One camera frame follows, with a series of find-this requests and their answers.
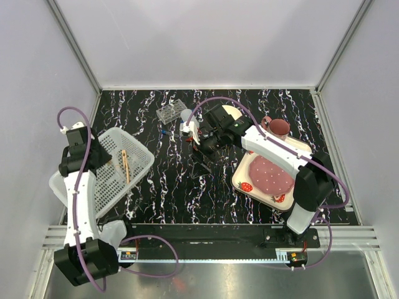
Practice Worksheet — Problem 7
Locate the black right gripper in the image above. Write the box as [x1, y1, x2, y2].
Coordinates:
[189, 129, 226, 179]

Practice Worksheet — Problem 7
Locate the wooden test tube clamp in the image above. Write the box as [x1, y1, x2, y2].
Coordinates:
[122, 149, 130, 184]

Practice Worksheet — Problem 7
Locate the clear plastic funnel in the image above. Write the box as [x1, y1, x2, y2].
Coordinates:
[128, 156, 144, 176]

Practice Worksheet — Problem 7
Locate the white wash bottle red cap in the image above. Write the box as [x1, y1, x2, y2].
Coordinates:
[180, 108, 199, 126]

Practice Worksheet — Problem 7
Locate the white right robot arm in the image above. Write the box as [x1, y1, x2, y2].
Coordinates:
[180, 105, 335, 247]

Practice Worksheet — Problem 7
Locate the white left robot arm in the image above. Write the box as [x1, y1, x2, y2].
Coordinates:
[54, 121, 135, 287]

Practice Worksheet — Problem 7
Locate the white perforated plastic basket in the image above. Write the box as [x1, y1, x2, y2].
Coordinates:
[49, 126, 155, 219]

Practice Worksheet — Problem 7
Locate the white strawberry pattern tray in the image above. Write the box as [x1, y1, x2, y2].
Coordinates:
[231, 151, 294, 212]

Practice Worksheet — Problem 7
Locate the blue capped test tube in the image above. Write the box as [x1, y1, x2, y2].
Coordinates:
[161, 130, 181, 138]

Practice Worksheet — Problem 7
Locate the clear test tube rack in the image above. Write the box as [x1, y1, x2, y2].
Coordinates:
[156, 99, 187, 125]

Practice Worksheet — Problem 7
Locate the green white ceramic bowl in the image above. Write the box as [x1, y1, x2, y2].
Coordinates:
[222, 105, 243, 120]

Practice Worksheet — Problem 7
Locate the pink polka dot dish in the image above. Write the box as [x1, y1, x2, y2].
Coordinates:
[248, 156, 295, 196]

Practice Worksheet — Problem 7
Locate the left control box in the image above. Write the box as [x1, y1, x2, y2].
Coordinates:
[120, 250, 137, 263]

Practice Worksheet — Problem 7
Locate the control box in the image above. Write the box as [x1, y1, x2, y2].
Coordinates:
[120, 250, 137, 263]
[287, 252, 308, 267]

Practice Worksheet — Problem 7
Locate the right control box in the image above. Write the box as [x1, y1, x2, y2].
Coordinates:
[287, 252, 308, 267]

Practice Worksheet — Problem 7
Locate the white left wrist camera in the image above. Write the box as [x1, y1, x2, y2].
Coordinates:
[60, 121, 86, 135]

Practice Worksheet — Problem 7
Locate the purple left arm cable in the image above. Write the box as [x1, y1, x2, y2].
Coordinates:
[56, 107, 179, 293]

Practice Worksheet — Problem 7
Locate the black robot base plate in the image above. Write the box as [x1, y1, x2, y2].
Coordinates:
[126, 223, 320, 249]

